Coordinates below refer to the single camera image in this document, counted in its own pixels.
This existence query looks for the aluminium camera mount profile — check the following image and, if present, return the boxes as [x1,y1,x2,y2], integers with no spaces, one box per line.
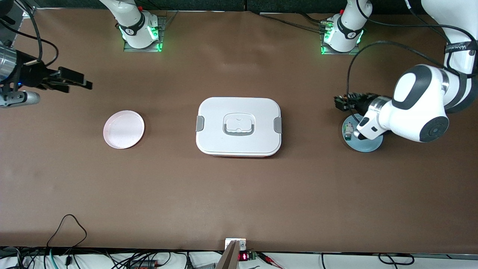
[215,240,240,269]

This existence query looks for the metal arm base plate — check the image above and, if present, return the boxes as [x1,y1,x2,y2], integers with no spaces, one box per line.
[320,15,361,56]
[123,15,167,52]

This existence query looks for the small white box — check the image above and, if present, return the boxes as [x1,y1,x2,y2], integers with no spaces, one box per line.
[225,238,247,251]

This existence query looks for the pale pink round plate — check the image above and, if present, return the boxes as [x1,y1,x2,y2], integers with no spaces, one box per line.
[103,110,146,150]

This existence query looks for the light blue round plate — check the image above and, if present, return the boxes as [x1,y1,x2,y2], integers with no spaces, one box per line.
[342,114,384,153]

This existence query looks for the thin black looped cable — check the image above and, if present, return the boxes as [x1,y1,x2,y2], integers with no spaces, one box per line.
[46,214,87,266]

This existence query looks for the grey felt partition panel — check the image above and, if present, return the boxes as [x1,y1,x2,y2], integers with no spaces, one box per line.
[35,0,245,12]
[246,0,422,15]

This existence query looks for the red black clip leads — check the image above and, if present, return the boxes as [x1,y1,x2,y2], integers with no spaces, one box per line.
[257,252,285,269]

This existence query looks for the teal cable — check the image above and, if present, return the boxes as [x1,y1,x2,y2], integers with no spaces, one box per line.
[44,248,57,269]

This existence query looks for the black arm base cable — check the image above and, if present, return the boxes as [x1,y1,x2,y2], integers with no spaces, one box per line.
[258,11,333,34]

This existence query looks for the aluminium profile frame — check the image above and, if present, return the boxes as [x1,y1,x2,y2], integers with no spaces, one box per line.
[14,0,37,18]

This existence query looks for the coiled black cable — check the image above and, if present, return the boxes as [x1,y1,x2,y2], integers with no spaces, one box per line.
[377,253,416,265]

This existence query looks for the white lunch box grey latches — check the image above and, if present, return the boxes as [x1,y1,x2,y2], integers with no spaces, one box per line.
[195,97,282,158]

